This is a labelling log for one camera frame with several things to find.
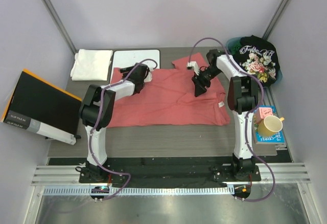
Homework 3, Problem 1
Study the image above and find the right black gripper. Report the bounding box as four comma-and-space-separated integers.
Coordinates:
191, 66, 221, 97

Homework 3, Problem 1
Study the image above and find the pink t shirt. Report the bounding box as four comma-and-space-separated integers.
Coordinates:
108, 57, 230, 128

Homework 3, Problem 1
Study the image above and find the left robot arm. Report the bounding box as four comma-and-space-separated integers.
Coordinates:
79, 62, 153, 183

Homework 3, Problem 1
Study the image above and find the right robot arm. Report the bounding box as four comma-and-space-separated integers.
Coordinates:
186, 50, 259, 181

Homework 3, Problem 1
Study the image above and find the white dry-erase board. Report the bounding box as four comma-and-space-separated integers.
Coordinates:
110, 49, 160, 82

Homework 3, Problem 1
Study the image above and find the folded white t shirt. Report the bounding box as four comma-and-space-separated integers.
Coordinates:
70, 49, 113, 81

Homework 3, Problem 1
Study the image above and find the black floral t shirt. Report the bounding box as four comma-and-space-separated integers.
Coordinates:
233, 35, 281, 89

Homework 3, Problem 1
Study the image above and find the pink sticky note pad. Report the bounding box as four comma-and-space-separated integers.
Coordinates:
254, 106, 273, 124

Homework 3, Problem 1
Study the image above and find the yellow mug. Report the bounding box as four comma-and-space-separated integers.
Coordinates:
257, 115, 285, 137

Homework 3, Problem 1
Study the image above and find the teal plastic basket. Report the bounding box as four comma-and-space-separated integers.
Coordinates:
225, 37, 285, 89

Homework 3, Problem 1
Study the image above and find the blue picture book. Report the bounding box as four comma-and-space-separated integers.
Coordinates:
253, 105, 285, 144

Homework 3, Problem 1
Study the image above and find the black orange clip file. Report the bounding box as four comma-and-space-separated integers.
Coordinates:
1, 69, 82, 145

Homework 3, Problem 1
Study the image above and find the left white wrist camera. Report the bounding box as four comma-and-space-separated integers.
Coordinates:
144, 68, 153, 83

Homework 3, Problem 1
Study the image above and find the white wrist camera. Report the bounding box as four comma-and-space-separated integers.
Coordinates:
144, 68, 153, 83
186, 61, 200, 76

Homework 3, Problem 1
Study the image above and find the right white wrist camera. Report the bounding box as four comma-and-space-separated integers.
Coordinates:
186, 61, 200, 76

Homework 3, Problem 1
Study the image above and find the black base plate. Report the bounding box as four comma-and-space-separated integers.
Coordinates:
75, 156, 261, 189

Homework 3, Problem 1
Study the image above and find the aluminium frame rail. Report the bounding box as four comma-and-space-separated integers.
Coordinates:
32, 163, 311, 186

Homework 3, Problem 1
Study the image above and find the slotted cable duct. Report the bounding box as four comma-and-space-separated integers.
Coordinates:
43, 185, 235, 197

